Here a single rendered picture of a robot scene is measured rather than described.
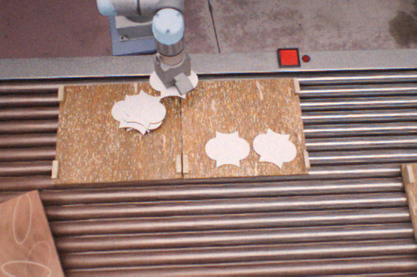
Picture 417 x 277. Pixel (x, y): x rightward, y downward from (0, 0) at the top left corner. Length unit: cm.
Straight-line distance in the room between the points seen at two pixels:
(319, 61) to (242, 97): 33
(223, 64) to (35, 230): 83
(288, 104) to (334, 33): 141
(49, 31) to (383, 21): 207
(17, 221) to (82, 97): 47
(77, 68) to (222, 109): 54
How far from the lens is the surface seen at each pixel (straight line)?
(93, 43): 284
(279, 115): 156
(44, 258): 138
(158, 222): 145
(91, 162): 151
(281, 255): 146
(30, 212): 141
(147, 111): 149
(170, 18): 111
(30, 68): 174
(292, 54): 169
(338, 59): 174
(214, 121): 152
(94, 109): 158
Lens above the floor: 234
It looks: 67 degrees down
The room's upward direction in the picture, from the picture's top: 3 degrees clockwise
